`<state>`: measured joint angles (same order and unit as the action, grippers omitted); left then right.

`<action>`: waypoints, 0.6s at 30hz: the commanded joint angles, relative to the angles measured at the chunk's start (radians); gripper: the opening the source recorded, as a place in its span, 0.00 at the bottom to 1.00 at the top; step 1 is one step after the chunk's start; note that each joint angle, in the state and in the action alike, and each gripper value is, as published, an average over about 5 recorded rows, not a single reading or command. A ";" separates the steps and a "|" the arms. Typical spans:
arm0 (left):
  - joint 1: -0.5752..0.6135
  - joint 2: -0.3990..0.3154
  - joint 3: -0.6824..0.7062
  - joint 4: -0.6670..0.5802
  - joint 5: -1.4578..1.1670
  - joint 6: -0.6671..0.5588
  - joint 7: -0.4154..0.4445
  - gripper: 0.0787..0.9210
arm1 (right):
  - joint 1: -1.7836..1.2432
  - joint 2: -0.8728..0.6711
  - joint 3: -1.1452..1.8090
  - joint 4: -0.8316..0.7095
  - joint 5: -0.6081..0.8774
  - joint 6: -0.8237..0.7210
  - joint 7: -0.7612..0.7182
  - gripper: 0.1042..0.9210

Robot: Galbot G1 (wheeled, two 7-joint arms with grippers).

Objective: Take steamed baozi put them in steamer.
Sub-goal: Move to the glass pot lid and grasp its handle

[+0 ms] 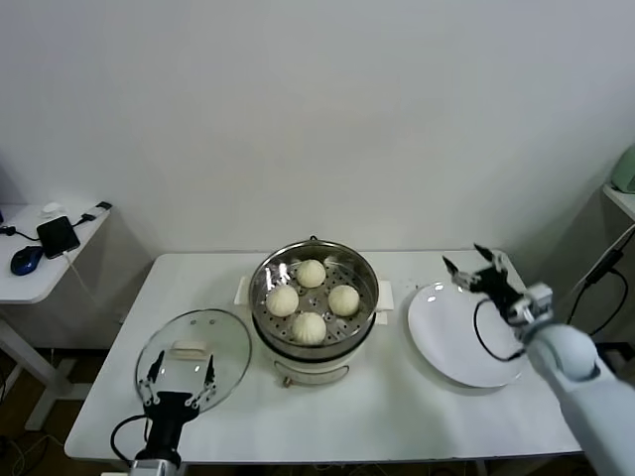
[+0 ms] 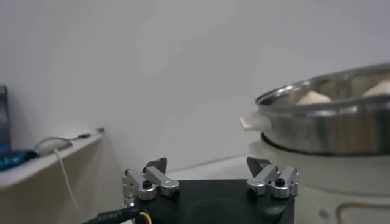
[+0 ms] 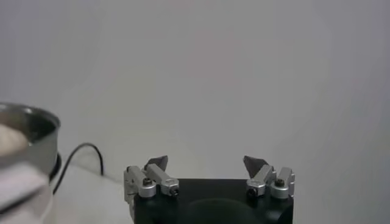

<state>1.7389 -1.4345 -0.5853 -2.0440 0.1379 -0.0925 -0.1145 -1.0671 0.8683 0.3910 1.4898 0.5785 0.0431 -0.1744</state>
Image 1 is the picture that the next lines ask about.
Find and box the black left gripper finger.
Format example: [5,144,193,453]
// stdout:
[187,353,218,409]
[137,350,166,406]

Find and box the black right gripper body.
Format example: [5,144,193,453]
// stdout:
[470,267,520,323]

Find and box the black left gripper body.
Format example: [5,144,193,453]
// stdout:
[142,391,200,460]

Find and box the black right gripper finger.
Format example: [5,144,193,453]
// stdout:
[474,243,510,275]
[443,256,472,293]

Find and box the glass lid with cream handle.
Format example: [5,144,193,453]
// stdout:
[134,307,253,413]

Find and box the white steamed baozi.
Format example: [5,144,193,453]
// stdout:
[291,311,327,346]
[327,285,361,317]
[296,258,327,289]
[266,286,301,317]

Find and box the stainless steel steamer basket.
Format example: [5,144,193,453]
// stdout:
[249,240,381,349]

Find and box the white oval plate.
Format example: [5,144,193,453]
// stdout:
[407,281,530,390]

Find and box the white electric cooking pot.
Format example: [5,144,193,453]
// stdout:
[232,275,396,389]

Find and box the black power adapter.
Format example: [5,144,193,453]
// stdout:
[584,250,624,288]

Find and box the white desk with green appliance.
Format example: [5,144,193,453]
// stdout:
[601,181,635,222]

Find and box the white side desk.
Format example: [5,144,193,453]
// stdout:
[0,202,116,431]

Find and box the pale green appliance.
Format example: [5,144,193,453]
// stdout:
[613,146,635,194]

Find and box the black smartphone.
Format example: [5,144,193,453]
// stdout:
[36,215,81,260]

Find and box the blue computer mouse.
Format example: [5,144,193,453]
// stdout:
[9,245,44,276]

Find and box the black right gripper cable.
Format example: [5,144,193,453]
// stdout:
[472,297,527,362]

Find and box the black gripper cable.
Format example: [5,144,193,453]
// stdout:
[109,414,151,462]
[472,297,527,362]

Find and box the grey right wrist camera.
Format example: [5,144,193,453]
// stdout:
[510,283,553,326]

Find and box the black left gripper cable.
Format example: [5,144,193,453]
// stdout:
[109,414,151,462]

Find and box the black hanging power cable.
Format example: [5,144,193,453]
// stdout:
[565,267,629,343]

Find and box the white hanging cable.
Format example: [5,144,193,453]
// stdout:
[565,230,635,298]

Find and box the white phone charging cable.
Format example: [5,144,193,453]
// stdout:
[62,250,98,304]

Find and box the black cable adapter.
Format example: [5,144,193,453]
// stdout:
[73,200,114,225]

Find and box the black desk cable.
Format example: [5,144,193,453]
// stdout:
[0,222,40,244]

